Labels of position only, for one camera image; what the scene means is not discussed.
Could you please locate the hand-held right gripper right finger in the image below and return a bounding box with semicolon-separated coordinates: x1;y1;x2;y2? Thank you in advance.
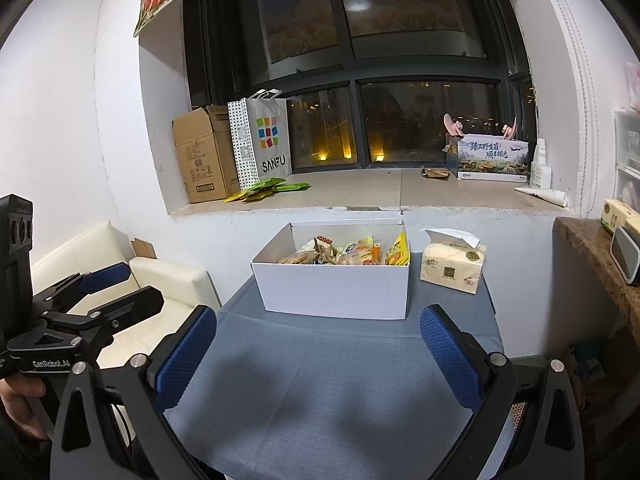
419;304;586;480

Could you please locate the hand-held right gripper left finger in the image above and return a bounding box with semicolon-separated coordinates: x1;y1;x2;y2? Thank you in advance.
50;304;218;480

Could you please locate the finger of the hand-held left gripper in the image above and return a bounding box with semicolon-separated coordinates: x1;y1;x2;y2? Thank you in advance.
32;261;132;312
42;285;166;358

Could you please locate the white cardboard box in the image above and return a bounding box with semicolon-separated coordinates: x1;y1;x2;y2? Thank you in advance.
250;220;412;321

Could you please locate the person's left forearm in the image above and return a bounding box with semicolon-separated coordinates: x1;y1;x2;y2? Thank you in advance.
0;422;56;480

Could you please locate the heap of assorted snacks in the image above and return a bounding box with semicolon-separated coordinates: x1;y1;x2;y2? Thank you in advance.
277;232;411;267

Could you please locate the person's left hand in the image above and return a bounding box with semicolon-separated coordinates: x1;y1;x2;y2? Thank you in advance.
0;374;57;441

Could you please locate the cream leather sofa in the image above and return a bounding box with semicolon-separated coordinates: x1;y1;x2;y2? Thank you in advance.
30;220;223;366

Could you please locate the cream tissue pack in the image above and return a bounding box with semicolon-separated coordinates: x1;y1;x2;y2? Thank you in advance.
419;228;488;295

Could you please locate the blue grey tablecloth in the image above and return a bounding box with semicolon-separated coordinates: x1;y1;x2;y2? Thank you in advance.
165;252;516;480

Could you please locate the brown cardboard box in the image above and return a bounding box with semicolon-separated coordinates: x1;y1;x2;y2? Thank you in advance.
172;105;243;204

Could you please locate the brown stone counter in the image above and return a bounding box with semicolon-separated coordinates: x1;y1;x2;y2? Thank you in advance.
552;216;640;341

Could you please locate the pile of green snack packets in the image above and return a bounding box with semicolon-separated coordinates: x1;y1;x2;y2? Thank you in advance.
222;177;311;204

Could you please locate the white tube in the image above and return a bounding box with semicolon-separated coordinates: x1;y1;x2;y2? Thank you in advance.
515;186;568;207

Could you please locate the beige window sill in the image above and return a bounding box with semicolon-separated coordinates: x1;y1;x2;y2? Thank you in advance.
167;167;571;218

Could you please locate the white paper shopping bag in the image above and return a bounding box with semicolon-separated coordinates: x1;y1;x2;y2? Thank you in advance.
228;89;292;192

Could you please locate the blue printed gift box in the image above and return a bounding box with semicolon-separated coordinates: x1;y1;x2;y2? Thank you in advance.
456;133;531;182

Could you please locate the white rounded device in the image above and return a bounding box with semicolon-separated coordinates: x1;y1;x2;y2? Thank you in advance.
609;224;640;287

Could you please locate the white plastic bottle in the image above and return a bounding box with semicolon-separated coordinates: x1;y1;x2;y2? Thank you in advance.
529;138;552;189

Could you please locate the yellow tissue box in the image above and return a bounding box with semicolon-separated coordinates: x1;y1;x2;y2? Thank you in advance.
601;198;640;236

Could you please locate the clear plastic drawer unit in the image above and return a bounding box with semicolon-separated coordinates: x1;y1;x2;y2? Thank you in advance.
612;109;640;211

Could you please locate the dark framed window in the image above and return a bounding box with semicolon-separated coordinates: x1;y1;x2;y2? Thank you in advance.
182;0;538;171

